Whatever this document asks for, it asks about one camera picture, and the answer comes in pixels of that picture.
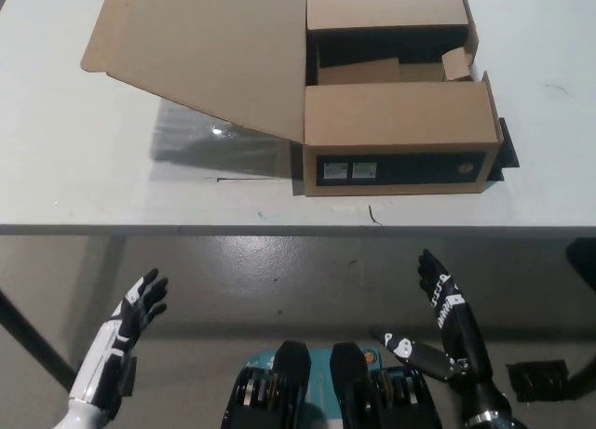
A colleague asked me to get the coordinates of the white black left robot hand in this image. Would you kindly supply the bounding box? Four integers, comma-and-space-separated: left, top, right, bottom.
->
68, 267, 170, 422

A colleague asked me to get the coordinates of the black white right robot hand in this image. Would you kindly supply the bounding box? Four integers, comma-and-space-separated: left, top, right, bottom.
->
369, 248, 494, 389

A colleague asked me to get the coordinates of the brown cardboard storage box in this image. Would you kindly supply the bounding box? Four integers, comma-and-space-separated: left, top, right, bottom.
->
79, 0, 506, 198

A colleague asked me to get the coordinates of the black table leg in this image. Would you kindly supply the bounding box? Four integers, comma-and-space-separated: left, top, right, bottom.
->
563, 236, 596, 398
0, 287, 76, 387

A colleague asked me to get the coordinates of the transparent plastic sheet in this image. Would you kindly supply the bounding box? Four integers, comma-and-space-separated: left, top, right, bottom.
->
151, 99, 286, 181

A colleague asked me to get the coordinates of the small cardboard insert piece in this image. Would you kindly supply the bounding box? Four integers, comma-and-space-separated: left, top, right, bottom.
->
440, 47, 475, 83

